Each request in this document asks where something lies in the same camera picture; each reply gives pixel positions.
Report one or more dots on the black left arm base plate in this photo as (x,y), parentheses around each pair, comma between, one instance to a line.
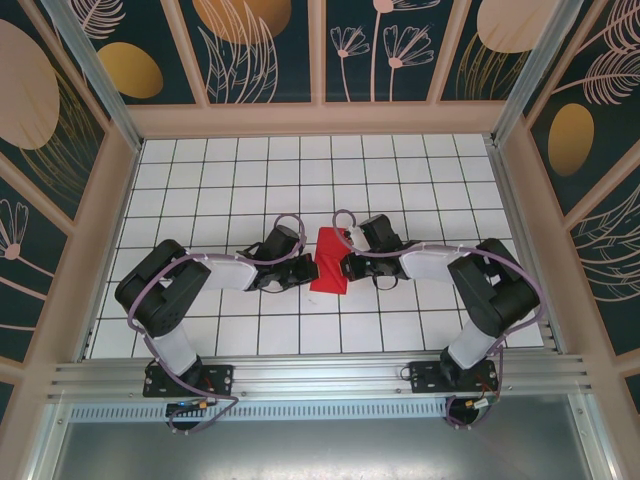
(220,377)

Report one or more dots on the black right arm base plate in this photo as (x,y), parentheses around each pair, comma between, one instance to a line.
(425,375)

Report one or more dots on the aluminium frame post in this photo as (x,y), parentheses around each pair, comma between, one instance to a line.
(533,75)
(100,82)

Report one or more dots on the grey metal sheet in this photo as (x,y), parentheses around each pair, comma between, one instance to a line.
(320,450)

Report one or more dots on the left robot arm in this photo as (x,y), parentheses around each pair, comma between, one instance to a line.
(227,275)

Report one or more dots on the aluminium rail beam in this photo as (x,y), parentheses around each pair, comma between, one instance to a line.
(320,375)

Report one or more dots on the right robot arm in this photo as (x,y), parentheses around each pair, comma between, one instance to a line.
(425,265)

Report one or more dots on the aluminium side rail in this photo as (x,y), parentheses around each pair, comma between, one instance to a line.
(525,250)

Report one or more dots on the red cloth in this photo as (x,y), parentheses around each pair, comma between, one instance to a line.
(330,282)

